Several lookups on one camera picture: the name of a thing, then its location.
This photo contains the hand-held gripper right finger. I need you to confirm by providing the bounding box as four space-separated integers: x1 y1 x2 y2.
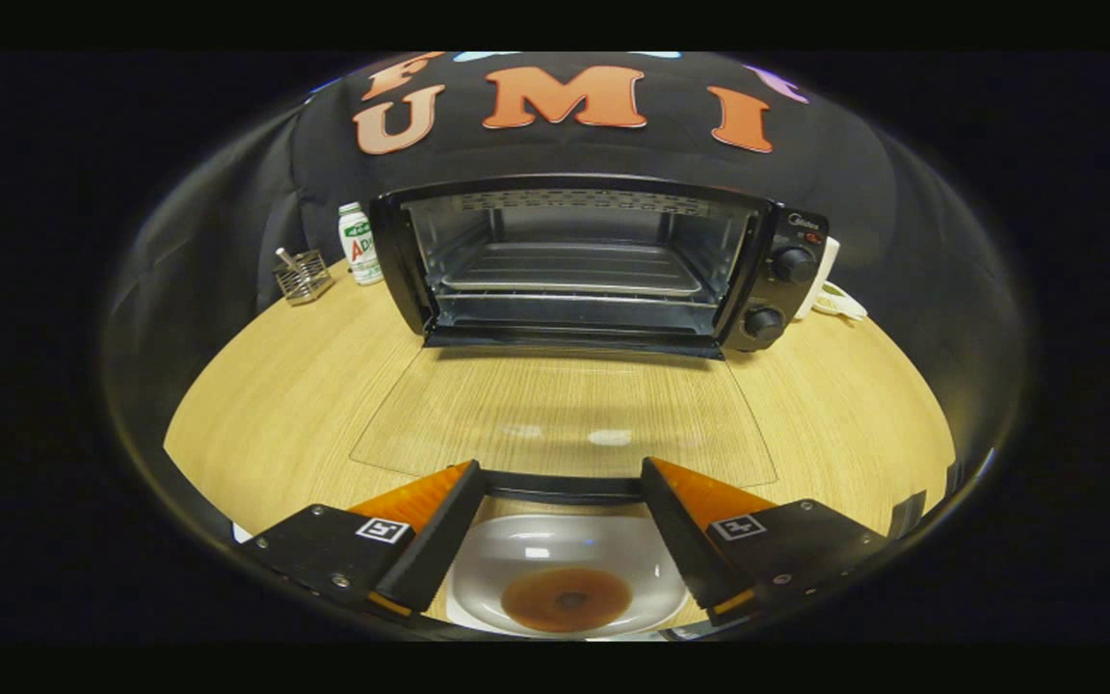
642 457 893 626

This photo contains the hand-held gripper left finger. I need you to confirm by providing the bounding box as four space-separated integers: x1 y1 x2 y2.
242 461 487 618

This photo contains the brown bagel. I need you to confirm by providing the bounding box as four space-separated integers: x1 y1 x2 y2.
501 567 633 634

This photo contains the black toaster oven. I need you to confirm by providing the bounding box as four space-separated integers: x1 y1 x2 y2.
351 173 831 506

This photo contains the white plate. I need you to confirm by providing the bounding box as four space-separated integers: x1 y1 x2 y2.
444 514 691 639

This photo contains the small white and green dish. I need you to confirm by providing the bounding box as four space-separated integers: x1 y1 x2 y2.
813 281 869 322

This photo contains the white bottle with green label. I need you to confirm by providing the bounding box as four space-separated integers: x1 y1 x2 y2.
338 202 384 286

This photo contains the white countertop appliance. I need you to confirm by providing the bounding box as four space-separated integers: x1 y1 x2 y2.
796 236 842 319

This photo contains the metal wire holder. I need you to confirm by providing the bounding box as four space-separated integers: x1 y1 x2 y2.
273 248 334 306

